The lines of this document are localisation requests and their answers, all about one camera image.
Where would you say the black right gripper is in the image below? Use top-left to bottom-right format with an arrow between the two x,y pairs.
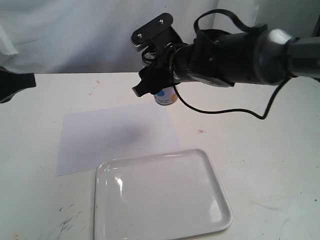
132,43 -> 196,98

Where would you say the white spray paint can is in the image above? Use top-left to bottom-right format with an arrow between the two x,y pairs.
153,86 -> 178,106

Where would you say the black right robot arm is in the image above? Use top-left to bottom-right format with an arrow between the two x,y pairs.
132,27 -> 320,97

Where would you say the white backdrop cloth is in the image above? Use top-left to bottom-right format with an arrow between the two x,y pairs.
0,0 -> 316,74

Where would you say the white paper sheet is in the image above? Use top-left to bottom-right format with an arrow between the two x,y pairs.
56,101 -> 181,176

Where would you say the white plastic tray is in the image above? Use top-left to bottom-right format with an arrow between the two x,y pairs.
93,149 -> 233,240

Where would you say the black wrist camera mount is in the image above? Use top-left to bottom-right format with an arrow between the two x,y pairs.
130,12 -> 183,53

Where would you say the black metal stand frame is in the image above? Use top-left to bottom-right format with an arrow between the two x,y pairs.
311,0 -> 320,37

